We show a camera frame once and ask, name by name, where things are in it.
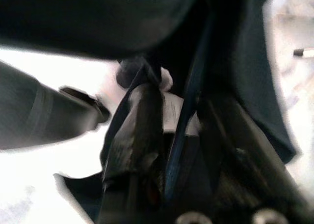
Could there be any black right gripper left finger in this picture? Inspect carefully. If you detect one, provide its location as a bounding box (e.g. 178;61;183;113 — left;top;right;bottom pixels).
98;83;167;224

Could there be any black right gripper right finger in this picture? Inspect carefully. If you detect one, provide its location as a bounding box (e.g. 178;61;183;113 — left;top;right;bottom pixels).
198;96;314;224

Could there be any black shirt white print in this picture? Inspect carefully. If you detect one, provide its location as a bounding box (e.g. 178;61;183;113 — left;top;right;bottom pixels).
0;0;296;165

